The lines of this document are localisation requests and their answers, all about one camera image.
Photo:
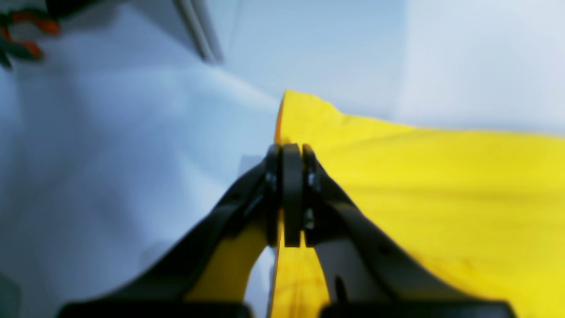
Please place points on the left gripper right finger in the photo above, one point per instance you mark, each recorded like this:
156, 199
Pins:
367, 274

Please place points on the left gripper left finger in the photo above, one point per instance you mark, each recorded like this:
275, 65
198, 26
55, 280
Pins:
205, 274

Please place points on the yellow orange T-shirt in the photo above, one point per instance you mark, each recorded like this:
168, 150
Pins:
482, 210

